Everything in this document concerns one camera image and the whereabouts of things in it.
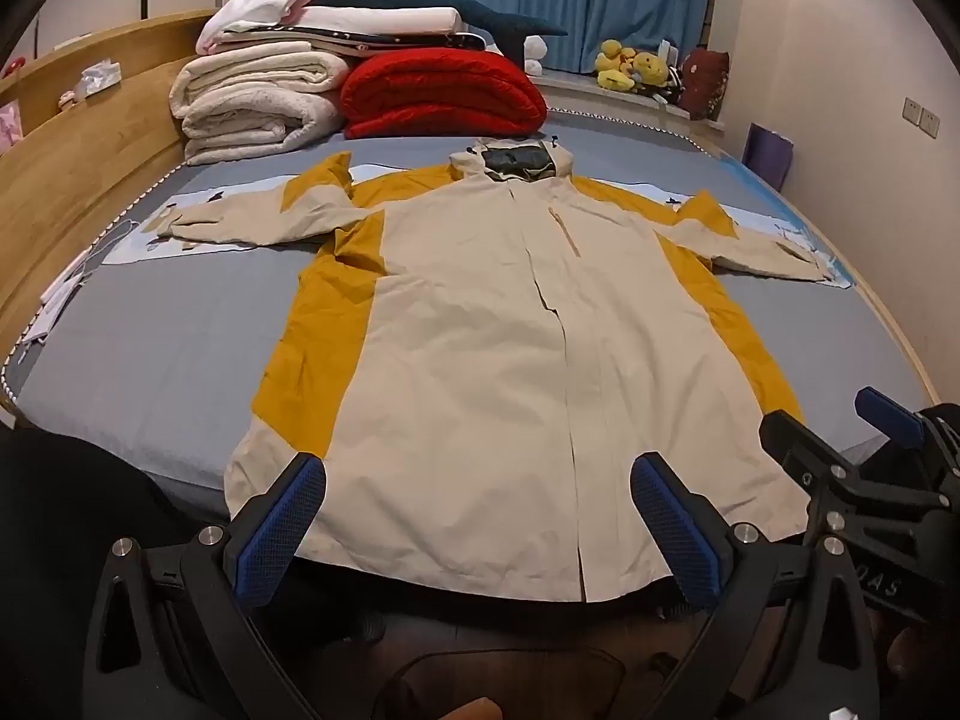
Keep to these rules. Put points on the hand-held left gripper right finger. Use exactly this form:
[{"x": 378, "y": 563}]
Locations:
[{"x": 679, "y": 540}]

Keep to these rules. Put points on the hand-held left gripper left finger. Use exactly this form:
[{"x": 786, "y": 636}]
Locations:
[{"x": 281, "y": 532}]

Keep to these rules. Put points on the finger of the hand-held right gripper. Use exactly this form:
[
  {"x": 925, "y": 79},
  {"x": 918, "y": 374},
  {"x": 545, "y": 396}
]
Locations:
[
  {"x": 889, "y": 412},
  {"x": 795, "y": 442}
]

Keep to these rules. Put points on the beige and yellow hooded jacket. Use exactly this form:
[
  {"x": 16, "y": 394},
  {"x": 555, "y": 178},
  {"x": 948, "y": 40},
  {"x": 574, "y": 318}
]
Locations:
[{"x": 465, "y": 360}]

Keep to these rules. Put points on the pile of light clothes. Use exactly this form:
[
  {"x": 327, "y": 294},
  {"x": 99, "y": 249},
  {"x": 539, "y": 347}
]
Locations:
[{"x": 345, "y": 41}]

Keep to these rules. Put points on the grey bed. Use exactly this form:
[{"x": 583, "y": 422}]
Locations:
[{"x": 187, "y": 360}]

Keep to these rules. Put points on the lamp printed bed sheet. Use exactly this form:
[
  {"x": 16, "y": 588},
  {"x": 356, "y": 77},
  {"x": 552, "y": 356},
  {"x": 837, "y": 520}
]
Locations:
[{"x": 135, "y": 250}]

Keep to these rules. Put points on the black and white plush toy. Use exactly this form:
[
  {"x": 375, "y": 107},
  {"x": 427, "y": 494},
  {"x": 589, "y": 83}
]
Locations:
[{"x": 673, "y": 84}]

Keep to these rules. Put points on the window ledge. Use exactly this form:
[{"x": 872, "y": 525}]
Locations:
[{"x": 622, "y": 101}]

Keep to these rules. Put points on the yellow plush toy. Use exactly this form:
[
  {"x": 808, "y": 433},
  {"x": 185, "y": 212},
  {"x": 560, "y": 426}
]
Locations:
[
  {"x": 651, "y": 71},
  {"x": 615, "y": 64}
]

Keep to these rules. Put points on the folded white fleece blanket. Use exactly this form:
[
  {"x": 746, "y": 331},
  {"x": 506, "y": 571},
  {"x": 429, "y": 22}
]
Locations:
[
  {"x": 255, "y": 75},
  {"x": 247, "y": 131}
]

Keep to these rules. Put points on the wooden headboard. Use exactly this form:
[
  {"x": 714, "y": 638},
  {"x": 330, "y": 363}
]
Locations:
[{"x": 97, "y": 157}]

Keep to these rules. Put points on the folded red quilt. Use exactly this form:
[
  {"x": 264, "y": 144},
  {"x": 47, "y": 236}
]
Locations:
[{"x": 442, "y": 94}]

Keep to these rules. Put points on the tissue pack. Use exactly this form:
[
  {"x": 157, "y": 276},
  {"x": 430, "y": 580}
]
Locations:
[{"x": 97, "y": 79}]

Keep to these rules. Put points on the pink and white cloth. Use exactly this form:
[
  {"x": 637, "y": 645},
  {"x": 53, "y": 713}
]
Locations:
[{"x": 255, "y": 4}]

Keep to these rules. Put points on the wall switch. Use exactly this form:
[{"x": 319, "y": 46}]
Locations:
[
  {"x": 931, "y": 123},
  {"x": 913, "y": 111}
]

